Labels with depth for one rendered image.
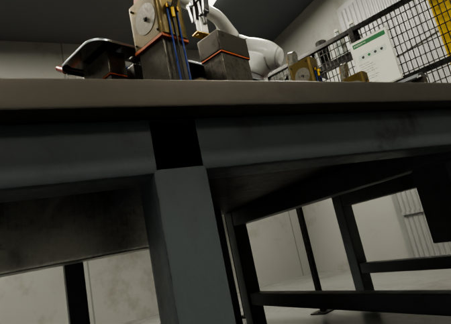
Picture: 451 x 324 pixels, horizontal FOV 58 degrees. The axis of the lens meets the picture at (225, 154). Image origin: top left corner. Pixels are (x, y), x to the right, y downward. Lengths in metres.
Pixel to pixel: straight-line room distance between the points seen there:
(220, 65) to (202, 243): 0.63
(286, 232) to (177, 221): 4.55
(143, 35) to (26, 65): 3.80
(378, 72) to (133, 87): 1.99
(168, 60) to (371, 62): 1.69
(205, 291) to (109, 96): 0.28
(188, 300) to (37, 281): 3.68
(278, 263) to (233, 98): 4.43
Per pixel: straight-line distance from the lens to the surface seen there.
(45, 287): 4.19
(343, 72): 1.80
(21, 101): 0.51
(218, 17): 2.01
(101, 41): 1.05
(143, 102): 0.53
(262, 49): 2.04
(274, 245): 4.96
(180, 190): 0.56
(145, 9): 1.00
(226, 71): 1.08
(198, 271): 0.55
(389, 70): 2.40
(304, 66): 1.46
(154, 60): 0.94
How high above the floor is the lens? 0.47
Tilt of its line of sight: 13 degrees up
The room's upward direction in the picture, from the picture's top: 12 degrees counter-clockwise
